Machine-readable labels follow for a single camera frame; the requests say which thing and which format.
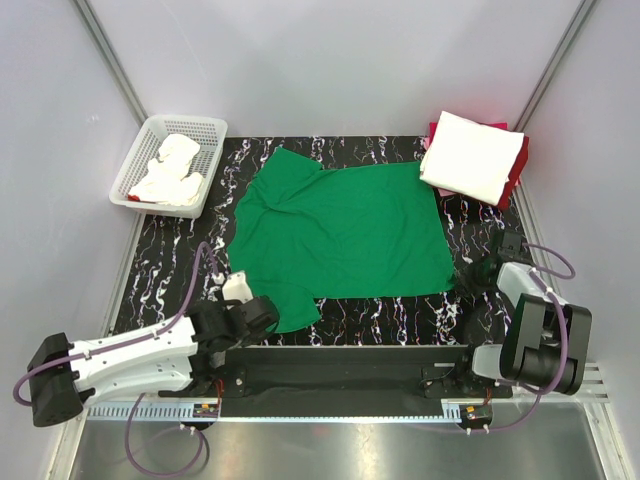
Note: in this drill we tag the folded white t shirt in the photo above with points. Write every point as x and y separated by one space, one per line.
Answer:
470 158

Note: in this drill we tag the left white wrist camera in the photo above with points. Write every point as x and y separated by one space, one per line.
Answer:
236 287

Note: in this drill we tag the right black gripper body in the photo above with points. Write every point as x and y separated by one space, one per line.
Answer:
476 274

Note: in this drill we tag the white t shirt in basket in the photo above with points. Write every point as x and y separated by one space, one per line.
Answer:
168 181

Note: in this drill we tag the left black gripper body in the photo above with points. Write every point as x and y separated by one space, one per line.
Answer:
249 340

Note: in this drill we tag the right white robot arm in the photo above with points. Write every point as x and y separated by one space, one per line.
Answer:
545 347

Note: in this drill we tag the white plastic basket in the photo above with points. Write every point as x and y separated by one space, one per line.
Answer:
208 132

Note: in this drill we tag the green t shirt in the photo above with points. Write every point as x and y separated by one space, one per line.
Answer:
304 232

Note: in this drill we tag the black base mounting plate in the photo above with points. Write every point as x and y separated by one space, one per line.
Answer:
338 382

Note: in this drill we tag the folded red t shirt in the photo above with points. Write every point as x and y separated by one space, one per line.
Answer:
514 175

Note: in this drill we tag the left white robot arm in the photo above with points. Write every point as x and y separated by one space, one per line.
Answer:
172 359

